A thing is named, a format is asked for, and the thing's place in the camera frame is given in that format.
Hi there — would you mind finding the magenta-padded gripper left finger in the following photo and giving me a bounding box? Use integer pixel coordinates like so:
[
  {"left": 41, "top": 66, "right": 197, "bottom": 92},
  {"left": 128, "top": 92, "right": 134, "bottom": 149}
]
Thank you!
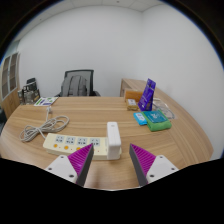
[{"left": 44, "top": 143, "right": 95, "bottom": 188}]

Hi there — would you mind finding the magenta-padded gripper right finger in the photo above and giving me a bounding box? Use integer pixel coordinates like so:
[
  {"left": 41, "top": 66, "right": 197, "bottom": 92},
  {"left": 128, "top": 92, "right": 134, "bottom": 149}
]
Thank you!
[{"left": 129, "top": 143, "right": 179, "bottom": 188}]

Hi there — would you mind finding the white block charger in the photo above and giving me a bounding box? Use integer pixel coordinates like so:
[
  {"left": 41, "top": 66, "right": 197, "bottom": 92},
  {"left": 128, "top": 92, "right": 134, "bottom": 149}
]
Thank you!
[{"left": 106, "top": 121, "right": 123, "bottom": 161}]

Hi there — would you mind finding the cream power strip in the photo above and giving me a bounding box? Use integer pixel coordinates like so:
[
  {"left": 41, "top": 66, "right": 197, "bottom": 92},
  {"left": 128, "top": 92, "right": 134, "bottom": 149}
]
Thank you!
[{"left": 42, "top": 132, "right": 123, "bottom": 162}]

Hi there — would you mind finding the green folded cloth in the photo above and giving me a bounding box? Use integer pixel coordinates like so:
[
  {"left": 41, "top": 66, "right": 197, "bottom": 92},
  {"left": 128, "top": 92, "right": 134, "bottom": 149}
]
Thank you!
[{"left": 145, "top": 111, "right": 173, "bottom": 132}]

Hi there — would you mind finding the teal flat packet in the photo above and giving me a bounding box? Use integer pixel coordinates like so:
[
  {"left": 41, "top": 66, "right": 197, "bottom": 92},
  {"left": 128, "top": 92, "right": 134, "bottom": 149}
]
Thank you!
[{"left": 142, "top": 109, "right": 169, "bottom": 124}]

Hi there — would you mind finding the small blue packet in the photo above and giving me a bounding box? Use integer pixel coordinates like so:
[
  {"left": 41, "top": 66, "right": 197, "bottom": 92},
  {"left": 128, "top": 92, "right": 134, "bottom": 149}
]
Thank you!
[{"left": 133, "top": 111, "right": 148, "bottom": 127}]

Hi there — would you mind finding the clear plastic bag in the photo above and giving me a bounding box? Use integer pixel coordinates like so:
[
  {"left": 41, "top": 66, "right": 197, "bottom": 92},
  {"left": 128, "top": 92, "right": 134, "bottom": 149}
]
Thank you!
[{"left": 151, "top": 97, "right": 177, "bottom": 120}]

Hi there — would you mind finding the white and green leaflet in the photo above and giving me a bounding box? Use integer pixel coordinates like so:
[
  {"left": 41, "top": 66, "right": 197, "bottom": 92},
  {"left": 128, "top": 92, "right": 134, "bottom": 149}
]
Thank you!
[{"left": 33, "top": 96, "right": 59, "bottom": 108}]

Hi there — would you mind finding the small yellow packet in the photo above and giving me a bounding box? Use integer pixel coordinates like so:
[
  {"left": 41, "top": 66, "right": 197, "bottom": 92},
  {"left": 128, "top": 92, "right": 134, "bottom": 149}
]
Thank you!
[{"left": 125, "top": 98, "right": 139, "bottom": 112}]

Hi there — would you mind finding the purple stand-up pouch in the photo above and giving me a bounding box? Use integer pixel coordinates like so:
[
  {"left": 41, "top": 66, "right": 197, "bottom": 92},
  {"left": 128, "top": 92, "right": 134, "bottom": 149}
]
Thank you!
[{"left": 137, "top": 78, "right": 157, "bottom": 112}]

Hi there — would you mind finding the grey backpack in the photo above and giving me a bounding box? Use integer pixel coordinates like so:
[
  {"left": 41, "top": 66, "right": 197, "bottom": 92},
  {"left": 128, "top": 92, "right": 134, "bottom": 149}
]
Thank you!
[{"left": 59, "top": 75, "right": 89, "bottom": 98}]

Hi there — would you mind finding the black mesh office chair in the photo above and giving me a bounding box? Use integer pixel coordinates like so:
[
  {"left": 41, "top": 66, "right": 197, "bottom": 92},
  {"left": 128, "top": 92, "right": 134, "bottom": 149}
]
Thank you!
[{"left": 54, "top": 69, "right": 101, "bottom": 98}]

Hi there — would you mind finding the wooden shelf unit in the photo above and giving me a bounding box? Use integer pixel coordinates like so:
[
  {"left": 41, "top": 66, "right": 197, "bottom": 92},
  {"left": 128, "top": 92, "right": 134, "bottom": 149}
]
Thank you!
[{"left": 0, "top": 51, "right": 22, "bottom": 119}]

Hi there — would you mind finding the white coiled power cable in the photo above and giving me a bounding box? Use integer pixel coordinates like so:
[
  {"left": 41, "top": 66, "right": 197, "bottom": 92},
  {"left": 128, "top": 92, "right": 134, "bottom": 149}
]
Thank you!
[{"left": 19, "top": 105, "right": 70, "bottom": 143}]

